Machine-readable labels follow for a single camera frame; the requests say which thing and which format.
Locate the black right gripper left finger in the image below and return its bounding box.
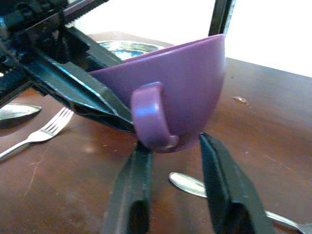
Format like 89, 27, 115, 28
101, 143, 155, 234

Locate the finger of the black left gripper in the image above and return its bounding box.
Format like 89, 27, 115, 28
63, 26, 123, 73
22, 57, 137, 134

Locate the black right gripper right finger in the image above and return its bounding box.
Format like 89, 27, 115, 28
199, 133, 276, 234

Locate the purple cup with handle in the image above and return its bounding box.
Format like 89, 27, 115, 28
89, 33, 226, 155

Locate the patterned silver plate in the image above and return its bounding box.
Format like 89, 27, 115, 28
97, 40, 169, 61

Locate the silver metal fork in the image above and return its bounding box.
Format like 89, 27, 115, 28
0, 107, 75, 163

